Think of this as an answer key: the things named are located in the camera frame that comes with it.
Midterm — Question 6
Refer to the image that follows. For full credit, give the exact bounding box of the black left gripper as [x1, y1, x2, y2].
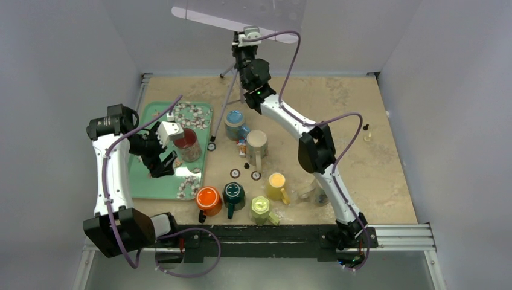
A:
[128, 122, 177, 178]

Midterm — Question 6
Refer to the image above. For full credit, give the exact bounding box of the pink ghost mug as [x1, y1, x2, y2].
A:
[173, 128, 202, 163]

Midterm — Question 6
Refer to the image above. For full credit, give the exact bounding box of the grey music stand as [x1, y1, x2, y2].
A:
[171, 0, 308, 143]

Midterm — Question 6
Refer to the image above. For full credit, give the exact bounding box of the orange mug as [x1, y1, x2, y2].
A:
[195, 186, 223, 224]

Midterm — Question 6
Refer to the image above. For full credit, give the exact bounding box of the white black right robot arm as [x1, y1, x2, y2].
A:
[232, 42, 371, 248]

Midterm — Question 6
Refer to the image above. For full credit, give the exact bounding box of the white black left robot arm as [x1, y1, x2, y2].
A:
[83, 104, 184, 257]

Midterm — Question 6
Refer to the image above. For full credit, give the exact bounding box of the blue mug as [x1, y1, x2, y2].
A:
[224, 110, 251, 141]

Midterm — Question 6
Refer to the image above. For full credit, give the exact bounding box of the teal seashell mug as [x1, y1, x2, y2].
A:
[246, 129, 268, 173]

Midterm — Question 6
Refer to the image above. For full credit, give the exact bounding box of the dark green mug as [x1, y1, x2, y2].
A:
[222, 182, 246, 219]

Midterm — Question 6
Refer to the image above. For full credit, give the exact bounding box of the light green hexagonal mug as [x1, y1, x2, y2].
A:
[251, 196, 280, 226]

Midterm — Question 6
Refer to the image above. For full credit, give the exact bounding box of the yellow mug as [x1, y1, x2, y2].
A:
[265, 172, 290, 205]

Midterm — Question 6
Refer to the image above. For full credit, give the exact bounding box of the cream coral mug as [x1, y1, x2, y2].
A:
[297, 179, 329, 207]

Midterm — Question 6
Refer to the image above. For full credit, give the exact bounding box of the ice cream cone toy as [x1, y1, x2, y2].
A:
[236, 138, 247, 157]

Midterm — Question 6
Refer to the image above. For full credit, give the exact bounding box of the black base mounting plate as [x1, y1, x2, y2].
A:
[154, 224, 379, 265]

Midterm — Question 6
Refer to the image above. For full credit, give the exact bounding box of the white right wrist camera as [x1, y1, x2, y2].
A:
[235, 26, 261, 47]

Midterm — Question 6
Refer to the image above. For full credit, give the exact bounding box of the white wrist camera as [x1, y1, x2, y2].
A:
[235, 26, 261, 47]
[156, 121, 184, 148]

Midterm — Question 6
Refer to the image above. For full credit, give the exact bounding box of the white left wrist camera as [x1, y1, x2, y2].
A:
[156, 121, 184, 148]

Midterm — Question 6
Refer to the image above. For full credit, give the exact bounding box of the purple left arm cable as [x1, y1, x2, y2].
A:
[101, 94, 222, 279]

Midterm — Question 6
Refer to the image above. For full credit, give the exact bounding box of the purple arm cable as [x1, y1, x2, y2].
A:
[101, 94, 222, 279]
[242, 30, 371, 272]

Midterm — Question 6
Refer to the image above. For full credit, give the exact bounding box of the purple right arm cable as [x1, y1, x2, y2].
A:
[242, 30, 371, 272]

